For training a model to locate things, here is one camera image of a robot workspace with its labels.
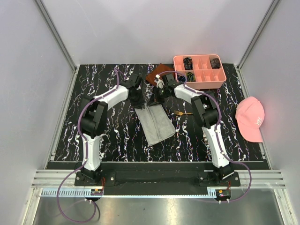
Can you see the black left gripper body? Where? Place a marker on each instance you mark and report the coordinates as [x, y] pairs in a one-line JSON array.
[[138, 101]]

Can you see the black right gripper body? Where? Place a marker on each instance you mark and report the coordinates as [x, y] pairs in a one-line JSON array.
[[160, 94]]

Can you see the grey cloth napkin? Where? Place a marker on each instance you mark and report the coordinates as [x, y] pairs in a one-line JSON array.
[[156, 125]]

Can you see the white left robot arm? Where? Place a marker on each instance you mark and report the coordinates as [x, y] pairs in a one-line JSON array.
[[93, 117]]

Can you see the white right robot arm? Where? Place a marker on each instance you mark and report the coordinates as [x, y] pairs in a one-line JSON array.
[[207, 115]]

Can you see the blue patterned item in tray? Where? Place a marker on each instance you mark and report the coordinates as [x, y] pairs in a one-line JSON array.
[[181, 78]]

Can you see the colourful item in tray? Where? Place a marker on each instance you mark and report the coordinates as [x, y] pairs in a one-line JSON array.
[[190, 77]]

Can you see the pink compartment organizer tray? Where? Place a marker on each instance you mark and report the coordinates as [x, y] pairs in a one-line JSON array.
[[206, 77]]

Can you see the dark patterned item in tray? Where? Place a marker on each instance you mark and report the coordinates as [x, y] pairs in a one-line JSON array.
[[215, 63]]

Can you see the pink baseball cap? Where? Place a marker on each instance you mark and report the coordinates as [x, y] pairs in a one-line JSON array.
[[250, 116]]

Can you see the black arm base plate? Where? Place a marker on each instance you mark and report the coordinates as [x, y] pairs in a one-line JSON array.
[[199, 178]]

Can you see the aluminium frame rail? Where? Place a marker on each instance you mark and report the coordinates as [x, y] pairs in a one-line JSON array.
[[241, 179]]

